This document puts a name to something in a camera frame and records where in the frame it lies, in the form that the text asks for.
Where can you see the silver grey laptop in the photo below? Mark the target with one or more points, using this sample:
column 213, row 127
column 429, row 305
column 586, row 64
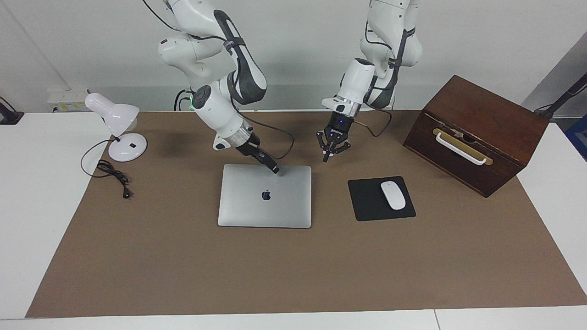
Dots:
column 257, row 211

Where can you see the black camera stand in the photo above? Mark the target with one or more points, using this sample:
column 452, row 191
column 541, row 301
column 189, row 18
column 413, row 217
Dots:
column 9, row 117
column 562, row 97

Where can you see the white desk lamp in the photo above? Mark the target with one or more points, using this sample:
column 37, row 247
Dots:
column 124, row 149

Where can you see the white power strip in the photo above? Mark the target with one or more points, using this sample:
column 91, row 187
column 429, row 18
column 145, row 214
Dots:
column 66, row 98

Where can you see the white computer mouse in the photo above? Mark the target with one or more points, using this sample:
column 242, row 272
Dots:
column 393, row 195

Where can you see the blue plastic object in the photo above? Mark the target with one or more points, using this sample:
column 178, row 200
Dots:
column 578, row 137

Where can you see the black mouse pad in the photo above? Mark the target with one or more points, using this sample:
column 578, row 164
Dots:
column 367, row 201

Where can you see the brown table mat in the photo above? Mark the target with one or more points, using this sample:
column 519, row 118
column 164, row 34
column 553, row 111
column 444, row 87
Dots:
column 293, row 266

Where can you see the dark brown wooden box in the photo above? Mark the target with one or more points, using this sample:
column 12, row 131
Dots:
column 486, row 110

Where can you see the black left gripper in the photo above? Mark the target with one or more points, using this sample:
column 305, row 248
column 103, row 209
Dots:
column 339, row 126

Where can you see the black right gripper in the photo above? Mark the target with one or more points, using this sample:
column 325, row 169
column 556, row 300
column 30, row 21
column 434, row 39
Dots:
column 250, row 146

